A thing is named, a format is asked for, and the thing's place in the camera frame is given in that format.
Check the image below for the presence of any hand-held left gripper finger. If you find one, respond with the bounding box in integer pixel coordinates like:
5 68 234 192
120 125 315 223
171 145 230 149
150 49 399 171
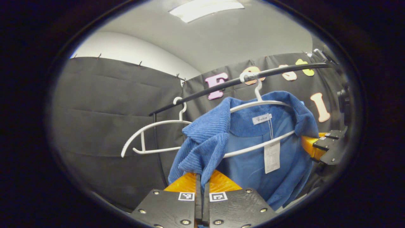
130 173 202 228
202 170 279 228

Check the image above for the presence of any blue corduroy jacket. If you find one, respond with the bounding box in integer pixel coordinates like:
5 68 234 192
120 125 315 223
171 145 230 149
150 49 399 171
168 91 319 211

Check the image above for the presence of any white plastic clothes hanger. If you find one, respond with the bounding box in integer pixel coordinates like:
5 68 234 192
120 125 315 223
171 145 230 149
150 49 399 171
121 97 192 158
223 71 296 159

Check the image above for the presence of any black metal clothes rack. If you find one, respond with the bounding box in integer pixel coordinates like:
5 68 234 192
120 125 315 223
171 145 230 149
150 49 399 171
149 62 331 187

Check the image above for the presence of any white table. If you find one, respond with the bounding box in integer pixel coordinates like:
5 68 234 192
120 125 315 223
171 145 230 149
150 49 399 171
275 193 307 213

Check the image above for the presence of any black backdrop cloth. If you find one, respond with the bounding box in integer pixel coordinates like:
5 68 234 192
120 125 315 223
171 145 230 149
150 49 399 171
51 52 348 212

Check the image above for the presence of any large ceiling light panel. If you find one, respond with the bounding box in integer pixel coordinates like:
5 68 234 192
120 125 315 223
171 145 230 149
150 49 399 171
169 0 245 23

